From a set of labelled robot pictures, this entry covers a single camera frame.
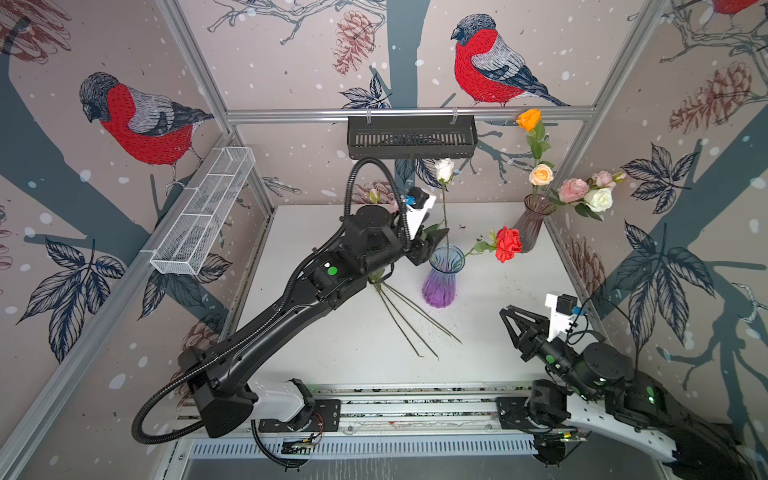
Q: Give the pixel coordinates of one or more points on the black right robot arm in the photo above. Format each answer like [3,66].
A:
[598,390]

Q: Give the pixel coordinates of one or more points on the pink carnation stem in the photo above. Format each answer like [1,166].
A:
[575,189]

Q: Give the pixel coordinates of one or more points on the aluminium rail base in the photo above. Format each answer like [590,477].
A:
[381,425]

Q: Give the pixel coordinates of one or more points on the black hanging wire basket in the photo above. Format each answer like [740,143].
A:
[412,137]

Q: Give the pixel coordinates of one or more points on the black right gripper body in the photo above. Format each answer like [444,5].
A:
[550,354]

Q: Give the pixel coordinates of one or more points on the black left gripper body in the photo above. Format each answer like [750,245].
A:
[419,249]

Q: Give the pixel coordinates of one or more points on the white wire mesh basket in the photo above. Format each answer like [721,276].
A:
[189,241]

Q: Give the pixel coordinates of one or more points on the blue purple glass vase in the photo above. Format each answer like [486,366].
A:
[439,288]

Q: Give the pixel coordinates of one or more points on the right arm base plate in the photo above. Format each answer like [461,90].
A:
[536,416]

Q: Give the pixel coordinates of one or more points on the orange rose stem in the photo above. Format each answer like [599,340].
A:
[542,173]

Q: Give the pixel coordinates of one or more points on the white rose stem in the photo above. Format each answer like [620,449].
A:
[594,203]
[444,169]

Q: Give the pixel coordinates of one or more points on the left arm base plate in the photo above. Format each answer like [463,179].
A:
[321,416]

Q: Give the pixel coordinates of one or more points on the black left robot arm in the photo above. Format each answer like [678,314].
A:
[219,377]

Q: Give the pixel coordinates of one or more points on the mauve glass vase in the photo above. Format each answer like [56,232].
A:
[537,208]

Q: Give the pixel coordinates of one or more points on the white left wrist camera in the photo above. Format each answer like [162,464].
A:
[417,205]

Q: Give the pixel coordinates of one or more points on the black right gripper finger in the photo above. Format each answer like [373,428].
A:
[527,322]
[520,342]

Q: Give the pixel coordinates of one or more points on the small red rose stem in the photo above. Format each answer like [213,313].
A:
[401,308]

